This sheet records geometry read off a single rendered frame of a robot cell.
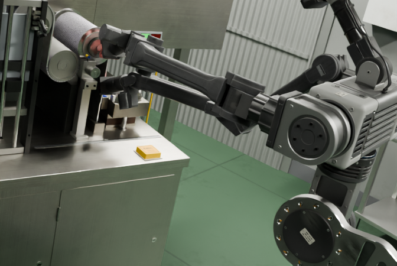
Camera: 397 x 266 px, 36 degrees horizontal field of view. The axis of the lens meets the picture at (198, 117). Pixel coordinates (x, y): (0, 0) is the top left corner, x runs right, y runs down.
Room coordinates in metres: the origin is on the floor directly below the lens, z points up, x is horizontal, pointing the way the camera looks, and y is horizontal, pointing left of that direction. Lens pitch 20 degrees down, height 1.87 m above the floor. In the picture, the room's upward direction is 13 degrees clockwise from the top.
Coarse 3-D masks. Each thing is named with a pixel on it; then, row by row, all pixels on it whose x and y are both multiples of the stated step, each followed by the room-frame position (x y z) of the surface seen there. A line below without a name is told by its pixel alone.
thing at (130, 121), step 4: (100, 112) 2.28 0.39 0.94; (104, 112) 2.26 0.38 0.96; (100, 116) 2.28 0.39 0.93; (104, 116) 2.26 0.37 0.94; (108, 116) 2.24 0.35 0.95; (132, 116) 2.32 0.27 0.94; (104, 120) 2.26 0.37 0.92; (108, 120) 2.25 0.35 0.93; (112, 120) 2.26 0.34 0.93; (116, 120) 2.27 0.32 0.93; (120, 120) 2.28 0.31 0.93; (128, 120) 2.31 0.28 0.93; (132, 120) 2.32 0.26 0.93; (108, 124) 2.25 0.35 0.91; (112, 124) 2.26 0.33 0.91; (116, 124) 2.28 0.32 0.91; (120, 124) 2.28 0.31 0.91; (128, 124) 2.31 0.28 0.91; (132, 124) 2.32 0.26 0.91
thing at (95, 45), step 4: (92, 40) 2.13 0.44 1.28; (96, 40) 2.13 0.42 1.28; (88, 44) 2.13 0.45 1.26; (92, 44) 2.12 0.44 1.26; (96, 44) 2.13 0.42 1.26; (100, 44) 2.14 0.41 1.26; (88, 48) 2.12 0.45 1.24; (92, 48) 2.12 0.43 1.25; (96, 48) 2.13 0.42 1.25; (100, 48) 2.14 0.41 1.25; (92, 52) 2.12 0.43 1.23; (96, 52) 2.13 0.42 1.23; (96, 56) 2.13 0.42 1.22
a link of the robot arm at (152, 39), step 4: (132, 36) 1.91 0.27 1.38; (136, 36) 1.91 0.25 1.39; (140, 36) 1.92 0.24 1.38; (148, 36) 1.64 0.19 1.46; (152, 36) 1.64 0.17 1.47; (148, 40) 1.61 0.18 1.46; (152, 40) 1.60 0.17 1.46; (156, 40) 1.60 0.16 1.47; (160, 40) 1.60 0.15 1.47; (128, 44) 1.95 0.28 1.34; (160, 44) 1.60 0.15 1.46; (128, 48) 1.89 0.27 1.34; (136, 68) 1.62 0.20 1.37; (136, 72) 1.59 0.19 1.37; (140, 72) 1.58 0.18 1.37; (144, 72) 1.58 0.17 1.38; (148, 72) 1.58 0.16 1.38; (148, 76) 1.58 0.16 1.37
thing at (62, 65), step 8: (56, 40) 2.17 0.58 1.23; (56, 48) 2.08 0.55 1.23; (64, 48) 2.09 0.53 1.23; (56, 56) 2.06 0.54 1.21; (64, 56) 2.08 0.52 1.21; (72, 56) 2.10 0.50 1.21; (48, 64) 2.04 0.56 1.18; (56, 64) 2.06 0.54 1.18; (64, 64) 2.08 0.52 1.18; (72, 64) 2.10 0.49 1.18; (48, 72) 2.04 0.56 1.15; (56, 72) 2.06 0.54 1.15; (64, 72) 2.08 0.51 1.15; (72, 72) 2.10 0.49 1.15; (64, 80) 2.08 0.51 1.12
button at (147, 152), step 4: (136, 148) 2.08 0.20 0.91; (140, 148) 2.07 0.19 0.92; (144, 148) 2.08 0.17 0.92; (148, 148) 2.09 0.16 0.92; (152, 148) 2.09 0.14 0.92; (156, 148) 2.10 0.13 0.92; (140, 152) 2.06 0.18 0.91; (144, 152) 2.05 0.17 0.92; (148, 152) 2.06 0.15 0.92; (152, 152) 2.06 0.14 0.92; (156, 152) 2.07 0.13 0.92; (160, 152) 2.08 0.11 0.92; (144, 156) 2.04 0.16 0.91; (148, 156) 2.04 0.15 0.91; (152, 156) 2.05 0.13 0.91; (156, 156) 2.07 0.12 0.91; (160, 156) 2.08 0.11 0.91
